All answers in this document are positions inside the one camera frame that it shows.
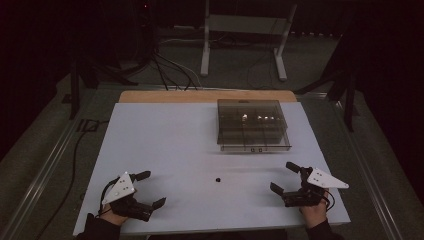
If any person's left hand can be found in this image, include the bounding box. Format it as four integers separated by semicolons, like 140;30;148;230
99;204;130;227

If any left hand-held gripper black cable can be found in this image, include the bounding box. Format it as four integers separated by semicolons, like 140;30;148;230
97;176;121;218

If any right hand-held gripper black cable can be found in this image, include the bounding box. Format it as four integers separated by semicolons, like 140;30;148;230
321;191;336;212

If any white table cover sheet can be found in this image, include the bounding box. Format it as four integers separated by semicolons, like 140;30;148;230
72;101;351;237

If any hand-held gripper black cable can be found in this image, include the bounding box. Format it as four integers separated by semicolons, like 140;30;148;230
97;176;121;218
321;191;336;212

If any white metal stand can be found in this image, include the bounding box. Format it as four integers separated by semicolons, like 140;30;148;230
200;0;298;82

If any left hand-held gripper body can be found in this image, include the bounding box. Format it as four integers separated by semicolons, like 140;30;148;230
101;171;155;223

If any bundle of black floor cables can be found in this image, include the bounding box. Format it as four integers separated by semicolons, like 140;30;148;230
151;46;203;92

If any person's right hand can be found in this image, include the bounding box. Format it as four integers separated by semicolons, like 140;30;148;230
299;189;330;230

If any dark floor socket plate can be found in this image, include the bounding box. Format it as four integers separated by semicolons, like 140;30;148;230
77;118;100;133

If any smoked clear compartment box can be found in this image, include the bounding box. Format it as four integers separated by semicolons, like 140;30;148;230
216;98;292;153

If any metal floor rail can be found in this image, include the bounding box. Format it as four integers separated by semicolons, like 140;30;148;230
0;84;103;240
329;98;406;240

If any black floor stand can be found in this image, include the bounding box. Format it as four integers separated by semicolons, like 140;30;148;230
69;54;139;121
294;31;361;133

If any long black floor cable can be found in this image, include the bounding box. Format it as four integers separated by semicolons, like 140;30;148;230
34;119;111;240

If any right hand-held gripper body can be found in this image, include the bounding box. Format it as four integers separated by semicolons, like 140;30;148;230
281;166;350;208

